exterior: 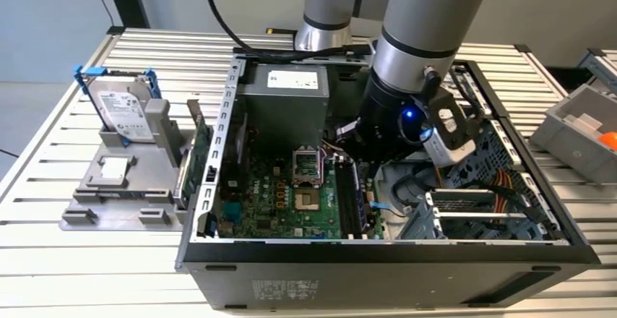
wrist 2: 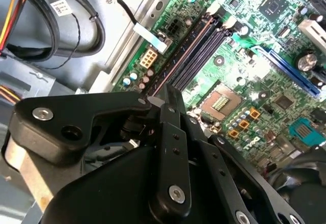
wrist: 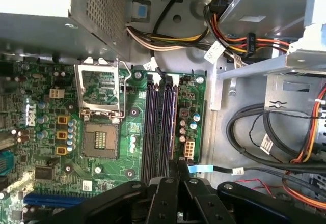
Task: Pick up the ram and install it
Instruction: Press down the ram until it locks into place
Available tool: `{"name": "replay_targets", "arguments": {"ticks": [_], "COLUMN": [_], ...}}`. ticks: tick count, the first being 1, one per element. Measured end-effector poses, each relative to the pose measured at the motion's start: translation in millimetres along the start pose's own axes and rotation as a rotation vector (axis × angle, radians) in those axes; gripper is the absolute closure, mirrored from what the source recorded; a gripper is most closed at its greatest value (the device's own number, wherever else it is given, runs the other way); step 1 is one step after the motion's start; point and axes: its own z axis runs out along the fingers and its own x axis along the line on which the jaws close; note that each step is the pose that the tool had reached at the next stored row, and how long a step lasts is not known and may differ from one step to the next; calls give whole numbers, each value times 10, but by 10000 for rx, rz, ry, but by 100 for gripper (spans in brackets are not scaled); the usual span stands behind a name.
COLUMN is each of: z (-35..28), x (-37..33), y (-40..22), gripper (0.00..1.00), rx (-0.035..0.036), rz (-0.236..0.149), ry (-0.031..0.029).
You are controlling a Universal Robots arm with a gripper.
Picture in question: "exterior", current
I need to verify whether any black RAM slot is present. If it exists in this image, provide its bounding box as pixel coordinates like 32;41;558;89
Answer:
341;157;358;239
334;157;351;239

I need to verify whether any grey power supply unit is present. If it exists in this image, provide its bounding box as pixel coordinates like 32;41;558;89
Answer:
238;63;331;152

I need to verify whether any metal socket cover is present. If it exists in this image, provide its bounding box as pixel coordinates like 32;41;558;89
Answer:
291;145;322;186

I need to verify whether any CPU socket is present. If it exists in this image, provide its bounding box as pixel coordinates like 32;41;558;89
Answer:
293;186;322;212

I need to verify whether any metal disk bay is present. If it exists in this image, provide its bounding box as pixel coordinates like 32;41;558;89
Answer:
399;187;545;241

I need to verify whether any black case fan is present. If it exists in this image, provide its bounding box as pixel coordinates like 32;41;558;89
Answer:
229;111;253;169

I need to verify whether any green motherboard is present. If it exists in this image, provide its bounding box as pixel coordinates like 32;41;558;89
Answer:
214;151;386;241

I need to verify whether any grey plastic bin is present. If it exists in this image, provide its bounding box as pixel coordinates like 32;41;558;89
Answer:
529;82;617;189

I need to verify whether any green graphics card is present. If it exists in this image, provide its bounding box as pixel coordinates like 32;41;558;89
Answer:
173;93;214;212

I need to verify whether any white block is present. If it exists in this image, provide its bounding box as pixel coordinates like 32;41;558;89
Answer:
563;113;601;132

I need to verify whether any black open PC case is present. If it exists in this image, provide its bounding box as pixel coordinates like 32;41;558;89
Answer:
171;46;601;311

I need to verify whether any orange round object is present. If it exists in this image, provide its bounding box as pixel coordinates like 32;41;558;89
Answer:
594;131;617;151

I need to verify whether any grey plastic parts rack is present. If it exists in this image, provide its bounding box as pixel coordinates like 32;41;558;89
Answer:
57;99;193;234

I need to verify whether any hard disk in blue carrier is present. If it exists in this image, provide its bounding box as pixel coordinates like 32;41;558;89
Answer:
72;64;162;149

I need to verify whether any silver CPU chip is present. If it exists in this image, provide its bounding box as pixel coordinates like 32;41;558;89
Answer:
98;158;130;180

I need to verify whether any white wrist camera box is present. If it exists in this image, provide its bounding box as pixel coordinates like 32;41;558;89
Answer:
418;115;478;169

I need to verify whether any black cable bundle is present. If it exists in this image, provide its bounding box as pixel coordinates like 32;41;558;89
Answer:
390;171;430;221

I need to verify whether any orange yellow red wire bundle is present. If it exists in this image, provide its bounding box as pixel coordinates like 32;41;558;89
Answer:
490;168;514;214

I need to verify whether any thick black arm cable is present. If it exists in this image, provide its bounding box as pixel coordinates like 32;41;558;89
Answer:
203;0;381;62

